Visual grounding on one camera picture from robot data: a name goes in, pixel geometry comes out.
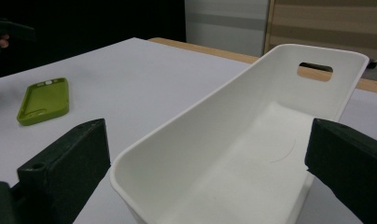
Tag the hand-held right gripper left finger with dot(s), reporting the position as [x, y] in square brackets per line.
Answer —
[65, 165]

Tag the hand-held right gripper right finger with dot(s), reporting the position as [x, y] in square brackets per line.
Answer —
[351, 165]

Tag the green phone case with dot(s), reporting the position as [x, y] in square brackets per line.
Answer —
[43, 102]

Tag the white plastic bin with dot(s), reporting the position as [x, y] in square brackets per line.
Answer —
[227, 140]

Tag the small dark round object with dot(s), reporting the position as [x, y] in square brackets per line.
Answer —
[372, 63]

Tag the wooden table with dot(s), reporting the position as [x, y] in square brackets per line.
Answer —
[208, 49]

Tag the white cabinet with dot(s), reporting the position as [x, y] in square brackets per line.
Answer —
[227, 25]

